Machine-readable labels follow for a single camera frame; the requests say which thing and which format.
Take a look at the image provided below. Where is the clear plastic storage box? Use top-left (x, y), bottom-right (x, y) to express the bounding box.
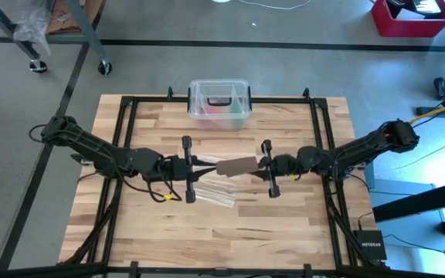
top-left (187, 79), bottom-right (253, 131)

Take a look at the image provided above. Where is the thin yellow cable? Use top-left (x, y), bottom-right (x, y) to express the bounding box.
top-left (388, 139), bottom-right (445, 173)

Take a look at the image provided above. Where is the brown cardboard sheet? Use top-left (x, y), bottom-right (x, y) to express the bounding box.
top-left (47, 0), bottom-right (106, 36)

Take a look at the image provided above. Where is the black electronics box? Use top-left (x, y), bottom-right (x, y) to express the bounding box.
top-left (385, 0), bottom-right (444, 19)

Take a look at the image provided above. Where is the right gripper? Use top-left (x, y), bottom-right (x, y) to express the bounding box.
top-left (251, 139), bottom-right (301, 198)

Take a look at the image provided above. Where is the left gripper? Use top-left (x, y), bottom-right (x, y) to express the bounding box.
top-left (162, 135), bottom-right (219, 205)

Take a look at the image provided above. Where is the white paper sheet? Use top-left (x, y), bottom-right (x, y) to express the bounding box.
top-left (395, 8), bottom-right (426, 21)

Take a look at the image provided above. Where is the black desk frame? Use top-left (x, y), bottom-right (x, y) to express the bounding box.
top-left (372, 83), bottom-right (445, 237)

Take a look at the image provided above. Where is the green bandage roll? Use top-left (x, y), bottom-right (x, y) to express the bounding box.
top-left (233, 97), bottom-right (247, 128)

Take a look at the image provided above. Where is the brown elastic bandage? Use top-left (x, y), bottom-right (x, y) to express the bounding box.
top-left (216, 155), bottom-right (260, 178)

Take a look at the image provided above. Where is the thick yellow cable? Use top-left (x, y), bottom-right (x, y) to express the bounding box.
top-left (408, 99), bottom-right (445, 125)

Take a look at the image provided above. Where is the black Netgear network switch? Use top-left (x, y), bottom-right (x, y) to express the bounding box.
top-left (352, 229), bottom-right (388, 261)

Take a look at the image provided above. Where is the black metal table frame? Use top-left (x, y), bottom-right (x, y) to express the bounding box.
top-left (0, 86), bottom-right (445, 278)

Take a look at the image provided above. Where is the crumpled clear plastic wrap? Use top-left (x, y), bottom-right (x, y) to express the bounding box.
top-left (12, 5), bottom-right (53, 57)

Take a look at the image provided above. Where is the clear zip plastic bag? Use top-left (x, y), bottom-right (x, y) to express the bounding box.
top-left (191, 154), bottom-right (238, 209)

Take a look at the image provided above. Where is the grey metal cart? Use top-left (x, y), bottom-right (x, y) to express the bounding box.
top-left (0, 0), bottom-right (114, 76)

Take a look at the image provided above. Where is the white floor cable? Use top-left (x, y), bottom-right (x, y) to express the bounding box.
top-left (239, 0), bottom-right (313, 11)

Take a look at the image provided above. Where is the red plastic crate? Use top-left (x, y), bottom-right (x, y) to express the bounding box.
top-left (370, 0), bottom-right (445, 39)

